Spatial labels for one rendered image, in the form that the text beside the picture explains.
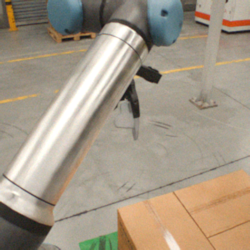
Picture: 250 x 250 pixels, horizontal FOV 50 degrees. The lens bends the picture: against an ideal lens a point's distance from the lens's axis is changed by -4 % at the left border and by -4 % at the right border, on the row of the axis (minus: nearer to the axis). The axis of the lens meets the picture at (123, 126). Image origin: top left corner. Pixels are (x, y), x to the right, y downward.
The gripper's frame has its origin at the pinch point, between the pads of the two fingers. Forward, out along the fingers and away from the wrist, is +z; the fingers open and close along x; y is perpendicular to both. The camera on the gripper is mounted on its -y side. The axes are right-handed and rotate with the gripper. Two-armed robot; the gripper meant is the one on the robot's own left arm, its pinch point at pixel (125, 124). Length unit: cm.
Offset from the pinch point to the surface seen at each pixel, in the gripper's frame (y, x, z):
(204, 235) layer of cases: -57, -14, 98
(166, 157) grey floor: -112, -141, 152
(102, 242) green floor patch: -12, -70, 152
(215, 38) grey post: -228, -223, 55
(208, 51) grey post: -224, -227, 72
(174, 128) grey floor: -152, -187, 152
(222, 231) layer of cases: -68, -12, 98
